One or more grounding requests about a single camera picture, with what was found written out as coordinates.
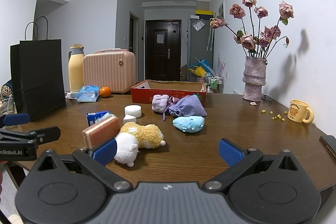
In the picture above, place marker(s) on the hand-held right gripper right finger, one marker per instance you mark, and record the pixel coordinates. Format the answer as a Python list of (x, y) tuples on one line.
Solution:
[(230, 152)]

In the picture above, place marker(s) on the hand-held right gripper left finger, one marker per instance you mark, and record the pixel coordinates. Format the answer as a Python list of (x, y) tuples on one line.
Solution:
[(105, 152)]

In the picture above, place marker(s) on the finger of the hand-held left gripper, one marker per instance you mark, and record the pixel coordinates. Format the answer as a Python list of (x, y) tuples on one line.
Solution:
[(47, 133), (15, 119)]

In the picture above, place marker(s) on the pink scouring sponge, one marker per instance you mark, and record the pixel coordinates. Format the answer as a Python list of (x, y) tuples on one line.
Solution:
[(102, 130)]

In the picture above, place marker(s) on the blue packet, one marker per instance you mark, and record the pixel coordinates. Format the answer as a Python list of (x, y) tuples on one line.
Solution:
[(91, 117)]

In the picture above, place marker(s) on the white wedge sponge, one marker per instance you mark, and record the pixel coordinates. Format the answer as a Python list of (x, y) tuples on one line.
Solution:
[(129, 119)]

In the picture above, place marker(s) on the yellow and white dog plush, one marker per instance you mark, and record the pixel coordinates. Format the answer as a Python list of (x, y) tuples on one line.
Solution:
[(144, 134)]

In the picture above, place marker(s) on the white round sponge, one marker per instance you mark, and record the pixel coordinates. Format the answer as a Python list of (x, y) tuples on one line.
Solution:
[(133, 110)]

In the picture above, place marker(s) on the light blue plush toy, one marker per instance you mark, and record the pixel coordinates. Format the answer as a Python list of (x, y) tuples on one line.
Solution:
[(187, 124)]

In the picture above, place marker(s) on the red cardboard box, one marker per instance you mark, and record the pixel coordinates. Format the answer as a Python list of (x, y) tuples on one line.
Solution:
[(147, 96)]

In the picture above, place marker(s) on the woven rattan ball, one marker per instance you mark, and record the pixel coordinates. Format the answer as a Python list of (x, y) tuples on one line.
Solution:
[(7, 90)]

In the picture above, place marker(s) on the black paper bag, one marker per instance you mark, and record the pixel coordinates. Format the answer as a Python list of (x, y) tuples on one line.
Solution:
[(39, 77)]

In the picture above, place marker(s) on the fallen pink petal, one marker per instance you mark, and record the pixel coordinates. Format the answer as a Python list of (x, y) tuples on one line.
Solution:
[(253, 103)]

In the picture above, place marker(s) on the blue tissue pack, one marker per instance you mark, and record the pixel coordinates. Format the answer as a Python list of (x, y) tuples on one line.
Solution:
[(88, 95)]

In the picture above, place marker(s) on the orange fruit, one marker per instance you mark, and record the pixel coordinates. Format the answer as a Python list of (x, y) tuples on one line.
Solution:
[(105, 92)]

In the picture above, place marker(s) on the black eyeglasses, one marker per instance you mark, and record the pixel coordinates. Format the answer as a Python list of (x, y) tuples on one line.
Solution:
[(267, 98)]

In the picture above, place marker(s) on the yellow thermos bottle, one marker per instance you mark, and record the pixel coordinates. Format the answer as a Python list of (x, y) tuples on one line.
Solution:
[(76, 69)]

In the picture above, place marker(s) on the trolley cart with bottles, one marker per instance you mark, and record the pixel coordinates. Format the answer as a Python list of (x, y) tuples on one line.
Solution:
[(213, 82)]

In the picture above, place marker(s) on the purple fluffy sock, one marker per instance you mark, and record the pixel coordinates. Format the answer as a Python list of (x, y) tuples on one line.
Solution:
[(160, 103)]

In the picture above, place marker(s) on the purple textured vase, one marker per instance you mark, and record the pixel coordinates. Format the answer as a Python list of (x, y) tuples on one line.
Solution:
[(253, 79)]

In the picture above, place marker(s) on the yellow bear mug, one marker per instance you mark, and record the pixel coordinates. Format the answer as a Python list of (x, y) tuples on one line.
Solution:
[(298, 111)]

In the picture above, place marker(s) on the pink bin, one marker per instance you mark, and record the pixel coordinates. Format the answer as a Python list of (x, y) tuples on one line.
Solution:
[(200, 79)]

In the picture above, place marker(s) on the pink ribbed suitcase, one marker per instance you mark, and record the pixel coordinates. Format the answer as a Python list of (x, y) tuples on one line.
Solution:
[(107, 71)]

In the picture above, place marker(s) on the brown cardboard carton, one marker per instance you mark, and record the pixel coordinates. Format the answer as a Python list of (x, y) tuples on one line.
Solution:
[(184, 73)]

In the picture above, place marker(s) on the black phone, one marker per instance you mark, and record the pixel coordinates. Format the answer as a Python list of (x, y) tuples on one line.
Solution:
[(329, 144)]

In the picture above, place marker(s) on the dark brown entrance door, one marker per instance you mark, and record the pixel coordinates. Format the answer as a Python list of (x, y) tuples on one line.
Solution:
[(162, 61)]

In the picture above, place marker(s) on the grey refrigerator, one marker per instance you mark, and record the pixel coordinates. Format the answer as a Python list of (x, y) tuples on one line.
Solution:
[(197, 48)]

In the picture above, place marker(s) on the dried pink rose bouquet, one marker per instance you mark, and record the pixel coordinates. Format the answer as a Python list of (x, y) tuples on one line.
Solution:
[(246, 40)]

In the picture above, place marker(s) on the hanging folded umbrella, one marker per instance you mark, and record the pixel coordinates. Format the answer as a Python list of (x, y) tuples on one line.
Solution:
[(210, 40)]

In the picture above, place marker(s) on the paper notice on door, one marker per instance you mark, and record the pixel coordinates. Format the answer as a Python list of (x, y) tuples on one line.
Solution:
[(160, 38)]

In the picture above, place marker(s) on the clear bag on refrigerator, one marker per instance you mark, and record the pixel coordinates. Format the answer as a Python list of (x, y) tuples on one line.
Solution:
[(198, 25)]

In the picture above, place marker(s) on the yellow and black box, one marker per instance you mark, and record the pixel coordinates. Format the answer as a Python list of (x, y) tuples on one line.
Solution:
[(204, 12)]

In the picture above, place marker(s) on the purple flower wall decor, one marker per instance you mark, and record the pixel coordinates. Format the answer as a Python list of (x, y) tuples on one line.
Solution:
[(221, 65)]

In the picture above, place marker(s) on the interior door frame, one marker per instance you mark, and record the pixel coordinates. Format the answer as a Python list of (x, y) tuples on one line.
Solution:
[(131, 50)]

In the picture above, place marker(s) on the wall poster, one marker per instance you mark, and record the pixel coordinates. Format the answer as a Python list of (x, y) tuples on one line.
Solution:
[(221, 9)]

